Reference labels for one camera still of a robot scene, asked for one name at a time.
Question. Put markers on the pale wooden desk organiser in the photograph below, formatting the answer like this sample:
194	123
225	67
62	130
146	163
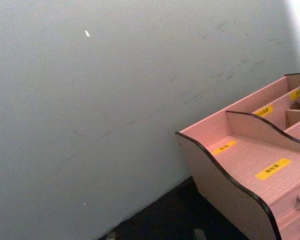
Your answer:
240	160

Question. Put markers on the black table cloth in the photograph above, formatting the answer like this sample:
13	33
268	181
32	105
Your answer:
170	220

